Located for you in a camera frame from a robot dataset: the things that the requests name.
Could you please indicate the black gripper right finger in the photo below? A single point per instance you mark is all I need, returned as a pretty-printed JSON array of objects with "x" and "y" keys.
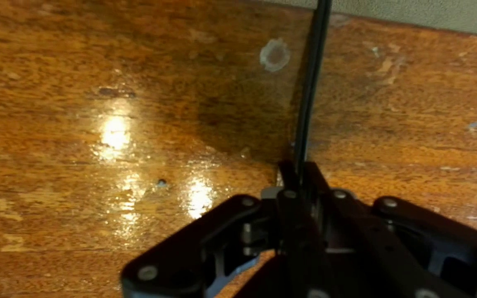
[{"x": 393, "y": 249}]

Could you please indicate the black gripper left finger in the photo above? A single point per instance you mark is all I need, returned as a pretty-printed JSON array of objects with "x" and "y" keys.
[{"x": 223, "y": 242}]

